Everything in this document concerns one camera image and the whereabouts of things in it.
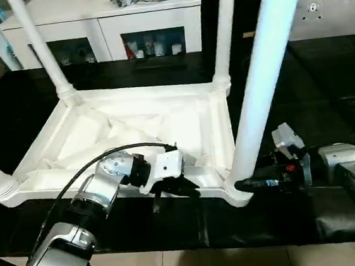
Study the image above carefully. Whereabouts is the red bottle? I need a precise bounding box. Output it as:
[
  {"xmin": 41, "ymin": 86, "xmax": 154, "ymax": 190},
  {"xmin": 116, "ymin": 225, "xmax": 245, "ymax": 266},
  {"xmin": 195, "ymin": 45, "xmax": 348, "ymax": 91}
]
[{"xmin": 124, "ymin": 39, "xmax": 135, "ymax": 60}]

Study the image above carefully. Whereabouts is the black cabinet gold label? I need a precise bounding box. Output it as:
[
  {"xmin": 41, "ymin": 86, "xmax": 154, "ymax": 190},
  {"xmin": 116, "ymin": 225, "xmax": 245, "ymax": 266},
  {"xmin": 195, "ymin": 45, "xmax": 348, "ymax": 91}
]
[{"xmin": 198, "ymin": 0, "xmax": 309, "ymax": 73}]

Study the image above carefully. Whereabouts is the white cabinet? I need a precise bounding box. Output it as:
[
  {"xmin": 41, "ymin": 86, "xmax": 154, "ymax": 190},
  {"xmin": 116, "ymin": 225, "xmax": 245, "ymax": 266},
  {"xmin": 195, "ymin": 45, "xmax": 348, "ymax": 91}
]
[{"xmin": 0, "ymin": 0, "xmax": 207, "ymax": 73}]

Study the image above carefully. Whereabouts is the light blue hanging strip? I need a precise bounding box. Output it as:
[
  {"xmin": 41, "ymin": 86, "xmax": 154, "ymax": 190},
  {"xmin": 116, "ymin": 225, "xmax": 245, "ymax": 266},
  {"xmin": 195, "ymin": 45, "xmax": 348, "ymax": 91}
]
[{"xmin": 0, "ymin": 3, "xmax": 16, "ymax": 71}]

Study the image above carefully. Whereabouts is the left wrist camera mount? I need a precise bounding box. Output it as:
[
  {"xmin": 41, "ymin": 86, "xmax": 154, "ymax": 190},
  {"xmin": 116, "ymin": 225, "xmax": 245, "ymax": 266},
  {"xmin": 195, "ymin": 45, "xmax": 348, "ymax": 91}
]
[{"xmin": 135, "ymin": 150, "xmax": 188, "ymax": 196}]

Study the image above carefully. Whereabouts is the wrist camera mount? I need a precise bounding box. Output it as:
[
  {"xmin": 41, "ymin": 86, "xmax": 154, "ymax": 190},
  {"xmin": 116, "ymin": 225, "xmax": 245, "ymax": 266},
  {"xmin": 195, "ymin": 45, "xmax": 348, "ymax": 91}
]
[
  {"xmin": 135, "ymin": 150, "xmax": 188, "ymax": 196},
  {"xmin": 270, "ymin": 119, "xmax": 314, "ymax": 190}
]

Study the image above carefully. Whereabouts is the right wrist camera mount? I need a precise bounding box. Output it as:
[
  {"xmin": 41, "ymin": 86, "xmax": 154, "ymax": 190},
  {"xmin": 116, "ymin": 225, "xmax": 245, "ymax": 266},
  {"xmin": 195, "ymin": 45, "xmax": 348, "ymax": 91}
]
[{"xmin": 270, "ymin": 119, "xmax": 314, "ymax": 190}]

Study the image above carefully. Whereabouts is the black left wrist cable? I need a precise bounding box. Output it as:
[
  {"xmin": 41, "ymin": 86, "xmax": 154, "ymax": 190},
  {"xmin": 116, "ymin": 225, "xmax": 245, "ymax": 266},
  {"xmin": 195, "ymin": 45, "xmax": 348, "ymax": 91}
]
[{"xmin": 20, "ymin": 139, "xmax": 188, "ymax": 260}]

